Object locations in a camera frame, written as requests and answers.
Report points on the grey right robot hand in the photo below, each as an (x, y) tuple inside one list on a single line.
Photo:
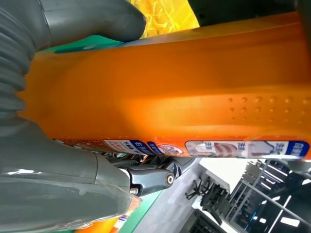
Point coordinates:
[(48, 186)]

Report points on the black office chair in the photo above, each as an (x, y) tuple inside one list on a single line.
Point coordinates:
[(211, 201)]

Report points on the yellow film-wrapped cardboard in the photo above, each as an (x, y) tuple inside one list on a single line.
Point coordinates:
[(165, 16)]

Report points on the white cabinet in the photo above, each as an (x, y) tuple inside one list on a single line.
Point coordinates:
[(223, 170)]

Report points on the black framed glass partition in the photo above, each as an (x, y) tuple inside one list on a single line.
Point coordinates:
[(279, 199)]

